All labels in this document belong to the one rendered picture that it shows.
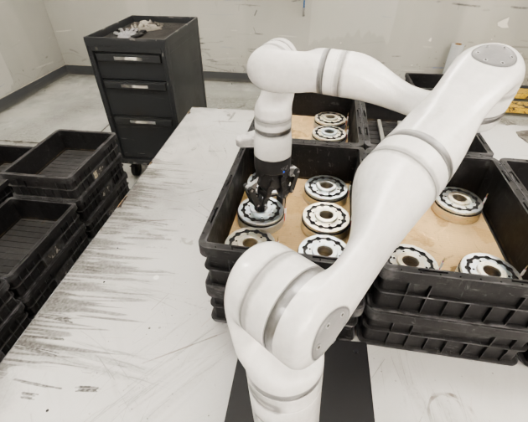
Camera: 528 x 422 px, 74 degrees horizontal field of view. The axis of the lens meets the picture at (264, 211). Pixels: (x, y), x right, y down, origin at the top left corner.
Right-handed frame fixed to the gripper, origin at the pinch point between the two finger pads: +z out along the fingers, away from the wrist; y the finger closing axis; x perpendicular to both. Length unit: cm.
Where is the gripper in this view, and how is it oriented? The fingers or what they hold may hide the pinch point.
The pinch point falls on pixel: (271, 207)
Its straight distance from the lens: 79.1
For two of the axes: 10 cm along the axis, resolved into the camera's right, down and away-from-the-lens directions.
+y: 8.1, -3.7, 4.5
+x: -5.8, -5.1, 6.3
